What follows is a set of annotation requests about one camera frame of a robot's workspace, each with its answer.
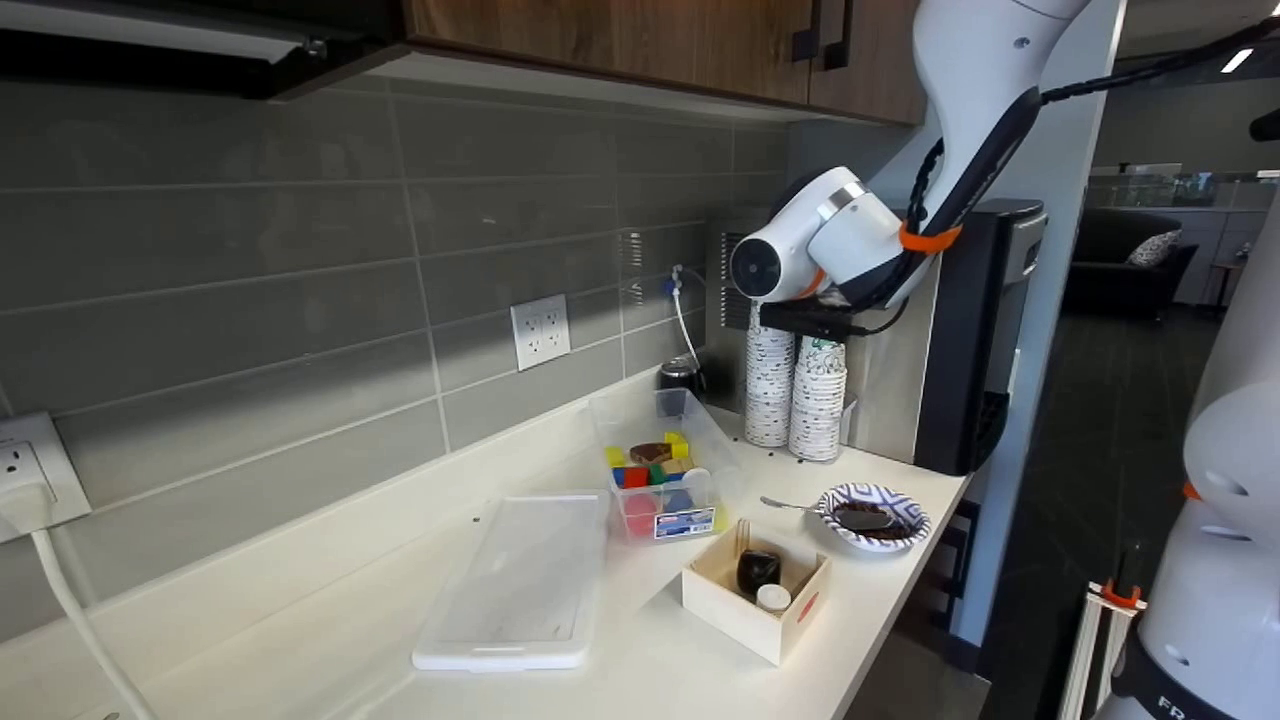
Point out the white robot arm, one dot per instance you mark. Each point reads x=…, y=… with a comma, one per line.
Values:
x=1208, y=641

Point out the black round object in box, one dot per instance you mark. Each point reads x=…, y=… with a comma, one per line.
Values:
x=759, y=570

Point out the white wall switch plate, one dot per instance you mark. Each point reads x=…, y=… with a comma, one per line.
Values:
x=540, y=329

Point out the small wooden box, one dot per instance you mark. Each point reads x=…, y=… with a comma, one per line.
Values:
x=715, y=598

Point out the tall paper cup stack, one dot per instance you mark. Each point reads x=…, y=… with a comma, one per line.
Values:
x=770, y=378

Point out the metal spoon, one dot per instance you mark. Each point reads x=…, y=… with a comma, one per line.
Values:
x=770, y=502

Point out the clear box of coloured blocks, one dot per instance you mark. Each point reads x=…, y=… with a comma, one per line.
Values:
x=664, y=462

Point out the black coffee machine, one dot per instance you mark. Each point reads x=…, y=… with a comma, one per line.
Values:
x=973, y=333

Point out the white round object in box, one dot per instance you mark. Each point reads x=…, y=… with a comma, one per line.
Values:
x=773, y=598

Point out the white wall outlet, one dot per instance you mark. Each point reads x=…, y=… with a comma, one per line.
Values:
x=39, y=480

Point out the white plastic box lid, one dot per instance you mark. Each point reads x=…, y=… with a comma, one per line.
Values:
x=530, y=594

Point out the wooden upper cabinet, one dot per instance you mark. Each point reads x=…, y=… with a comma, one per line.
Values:
x=850, y=59

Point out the short paper cup stack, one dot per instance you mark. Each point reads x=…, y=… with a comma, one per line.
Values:
x=818, y=402

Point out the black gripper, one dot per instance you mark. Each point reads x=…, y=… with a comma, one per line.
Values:
x=827, y=321

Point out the patterned paper plate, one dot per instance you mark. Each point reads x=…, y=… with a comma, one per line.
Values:
x=869, y=516

